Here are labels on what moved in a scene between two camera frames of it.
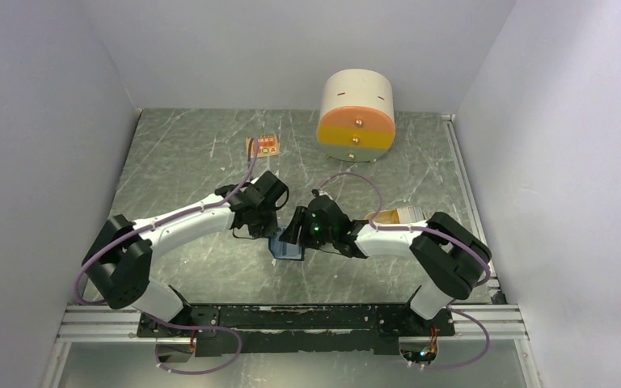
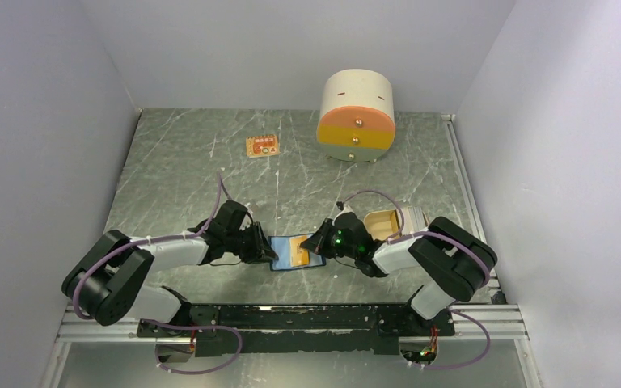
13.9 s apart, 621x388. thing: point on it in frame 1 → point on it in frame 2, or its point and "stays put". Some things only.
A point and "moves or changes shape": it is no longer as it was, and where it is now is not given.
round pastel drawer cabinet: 356,118 stays put
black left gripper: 268,231 → 261,250
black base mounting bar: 276,330 stays put
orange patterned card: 268,145 stays put
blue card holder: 285,250 moves or changes shape
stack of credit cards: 411,214 stays put
